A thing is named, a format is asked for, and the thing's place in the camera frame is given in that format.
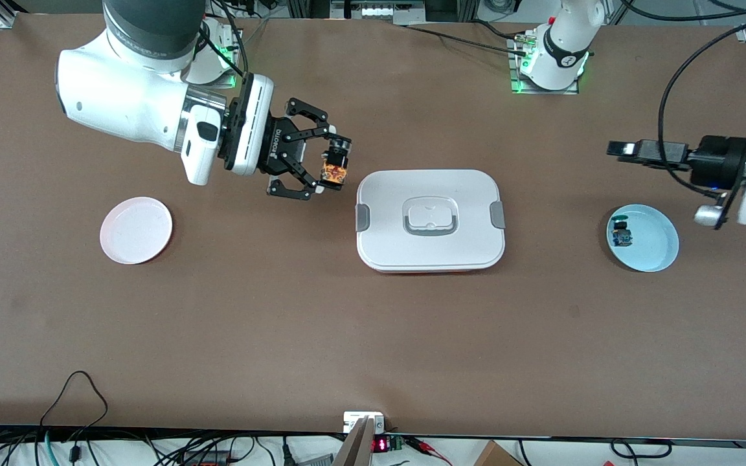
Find aluminium bar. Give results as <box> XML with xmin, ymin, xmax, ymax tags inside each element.
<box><xmin>333</xmin><ymin>416</ymin><xmax>375</xmax><ymax>466</ymax></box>

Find pink round plate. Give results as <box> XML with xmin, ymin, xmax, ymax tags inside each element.
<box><xmin>100</xmin><ymin>197</ymin><xmax>174</xmax><ymax>265</ymax></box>

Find black coiled cable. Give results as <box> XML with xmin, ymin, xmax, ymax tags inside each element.
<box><xmin>609</xmin><ymin>439</ymin><xmax>673</xmax><ymax>460</ymax></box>

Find grey equipment rack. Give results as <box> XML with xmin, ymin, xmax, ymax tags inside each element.
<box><xmin>328</xmin><ymin>0</ymin><xmax>429</xmax><ymax>27</ymax></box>

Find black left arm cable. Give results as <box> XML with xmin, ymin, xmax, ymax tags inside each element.
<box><xmin>619</xmin><ymin>0</ymin><xmax>746</xmax><ymax>195</ymax></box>

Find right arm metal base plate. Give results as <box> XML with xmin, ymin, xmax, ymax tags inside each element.
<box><xmin>205</xmin><ymin>26</ymin><xmax>244</xmax><ymax>89</ymax></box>

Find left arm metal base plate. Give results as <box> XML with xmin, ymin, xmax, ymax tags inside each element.
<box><xmin>509</xmin><ymin>32</ymin><xmax>581</xmax><ymax>96</ymax></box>

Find light blue round plate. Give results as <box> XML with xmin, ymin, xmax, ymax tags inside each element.
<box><xmin>606</xmin><ymin>204</ymin><xmax>680</xmax><ymax>272</ymax></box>

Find brown cardboard box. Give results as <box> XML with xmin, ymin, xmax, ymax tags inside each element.
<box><xmin>473</xmin><ymin>440</ymin><xmax>524</xmax><ymax>466</ymax></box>

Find white lunch box grey latches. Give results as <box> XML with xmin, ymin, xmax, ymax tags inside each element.
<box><xmin>355</xmin><ymin>170</ymin><xmax>507</xmax><ymax>274</ymax></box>

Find black looped cable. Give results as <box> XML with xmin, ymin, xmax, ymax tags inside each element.
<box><xmin>36</xmin><ymin>371</ymin><xmax>109</xmax><ymax>463</ymax></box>

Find small white box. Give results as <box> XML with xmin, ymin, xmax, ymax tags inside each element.
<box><xmin>343</xmin><ymin>412</ymin><xmax>385</xmax><ymax>433</ymax></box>

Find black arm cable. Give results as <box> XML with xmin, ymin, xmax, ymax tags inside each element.
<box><xmin>205</xmin><ymin>0</ymin><xmax>249</xmax><ymax>85</ymax></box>
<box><xmin>619</xmin><ymin>0</ymin><xmax>746</xmax><ymax>195</ymax></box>

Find black cable across table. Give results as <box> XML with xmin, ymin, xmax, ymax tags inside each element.
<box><xmin>399</xmin><ymin>23</ymin><xmax>532</xmax><ymax>54</ymax></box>

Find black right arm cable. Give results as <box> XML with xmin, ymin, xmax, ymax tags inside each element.
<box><xmin>205</xmin><ymin>0</ymin><xmax>249</xmax><ymax>85</ymax></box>

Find red clip lead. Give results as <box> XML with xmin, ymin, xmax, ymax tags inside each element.
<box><xmin>405</xmin><ymin>437</ymin><xmax>455</xmax><ymax>466</ymax></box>

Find orange push button switch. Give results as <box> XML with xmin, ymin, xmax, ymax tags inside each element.
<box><xmin>320</xmin><ymin>136</ymin><xmax>353</xmax><ymax>192</ymax></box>

